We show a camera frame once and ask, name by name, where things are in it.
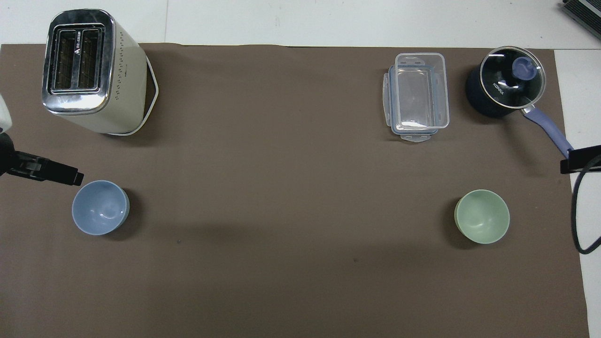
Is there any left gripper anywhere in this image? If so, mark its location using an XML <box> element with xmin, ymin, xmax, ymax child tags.
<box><xmin>0</xmin><ymin>133</ymin><xmax>35</xmax><ymax>180</ymax></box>

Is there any blue bowl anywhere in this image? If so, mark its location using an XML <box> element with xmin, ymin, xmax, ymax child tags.
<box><xmin>71</xmin><ymin>180</ymin><xmax>131</xmax><ymax>236</ymax></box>

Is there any green bowl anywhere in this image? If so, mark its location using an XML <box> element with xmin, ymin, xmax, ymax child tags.
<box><xmin>454</xmin><ymin>189</ymin><xmax>511</xmax><ymax>245</ymax></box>

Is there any cream and chrome toaster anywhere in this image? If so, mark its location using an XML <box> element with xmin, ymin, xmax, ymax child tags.
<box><xmin>42</xmin><ymin>9</ymin><xmax>159</xmax><ymax>137</ymax></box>

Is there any clear container lid blue seal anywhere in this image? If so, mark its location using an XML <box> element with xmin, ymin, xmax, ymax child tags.
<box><xmin>382</xmin><ymin>65</ymin><xmax>440</xmax><ymax>143</ymax></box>

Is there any clear plastic food container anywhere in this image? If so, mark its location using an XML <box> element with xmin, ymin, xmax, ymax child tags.
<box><xmin>394</xmin><ymin>52</ymin><xmax>450</xmax><ymax>131</ymax></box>

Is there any dark blue saucepan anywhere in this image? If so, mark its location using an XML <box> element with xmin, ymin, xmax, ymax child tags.
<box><xmin>465</xmin><ymin>46</ymin><xmax>575</xmax><ymax>161</ymax></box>

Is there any glass pot lid blue knob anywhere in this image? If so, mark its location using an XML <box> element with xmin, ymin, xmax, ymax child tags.
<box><xmin>479</xmin><ymin>46</ymin><xmax>547</xmax><ymax>110</ymax></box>

